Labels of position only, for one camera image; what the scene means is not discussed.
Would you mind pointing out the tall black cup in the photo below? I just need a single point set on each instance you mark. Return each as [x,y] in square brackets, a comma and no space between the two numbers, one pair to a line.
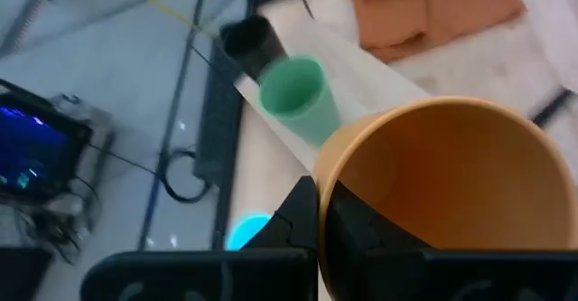
[264,43]

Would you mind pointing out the orange plastic cup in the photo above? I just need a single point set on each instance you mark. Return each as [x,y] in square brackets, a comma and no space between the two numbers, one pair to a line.
[451,174]

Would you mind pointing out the monitor with blue screen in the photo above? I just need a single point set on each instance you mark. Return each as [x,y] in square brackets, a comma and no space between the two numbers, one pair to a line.
[36,147]

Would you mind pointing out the green ribbed plastic cup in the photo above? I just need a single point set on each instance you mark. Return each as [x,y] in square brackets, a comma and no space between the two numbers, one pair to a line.
[311,120]

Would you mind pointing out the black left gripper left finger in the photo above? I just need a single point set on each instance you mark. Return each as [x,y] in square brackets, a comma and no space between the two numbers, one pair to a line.
[298,219]

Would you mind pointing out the black perforated computer case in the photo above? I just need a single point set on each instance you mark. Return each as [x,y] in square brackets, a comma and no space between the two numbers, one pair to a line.
[217,134]

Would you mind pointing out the turquoise mug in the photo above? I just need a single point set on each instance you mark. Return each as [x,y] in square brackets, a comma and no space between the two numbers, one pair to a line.
[244,233]

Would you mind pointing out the orange cloth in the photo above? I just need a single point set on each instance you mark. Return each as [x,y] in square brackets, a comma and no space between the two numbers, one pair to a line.
[429,12]

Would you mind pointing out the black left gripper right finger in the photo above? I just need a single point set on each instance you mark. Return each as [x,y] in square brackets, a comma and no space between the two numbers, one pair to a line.
[352,228]

